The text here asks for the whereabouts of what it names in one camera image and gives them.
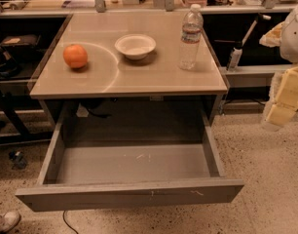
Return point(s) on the yellow foam-padded gripper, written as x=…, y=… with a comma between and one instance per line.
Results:
x=293, y=39

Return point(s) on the grey top drawer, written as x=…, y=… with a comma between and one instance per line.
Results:
x=154, y=159

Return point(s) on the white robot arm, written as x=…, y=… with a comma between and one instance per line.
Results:
x=285, y=35

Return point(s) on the grey drawer cabinet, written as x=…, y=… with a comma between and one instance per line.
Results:
x=110, y=75

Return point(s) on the white tube with black cap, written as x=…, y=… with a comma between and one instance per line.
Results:
x=236, y=53

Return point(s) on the clear plastic water bottle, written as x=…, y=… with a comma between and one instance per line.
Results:
x=191, y=31

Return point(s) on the white bowl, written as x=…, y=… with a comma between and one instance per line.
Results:
x=135, y=46

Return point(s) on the orange fruit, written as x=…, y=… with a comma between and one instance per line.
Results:
x=75, y=56

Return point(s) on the small blue floor object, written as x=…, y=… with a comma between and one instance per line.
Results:
x=18, y=160

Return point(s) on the black chair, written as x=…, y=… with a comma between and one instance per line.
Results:
x=11, y=67

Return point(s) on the white shoe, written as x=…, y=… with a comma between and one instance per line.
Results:
x=9, y=220

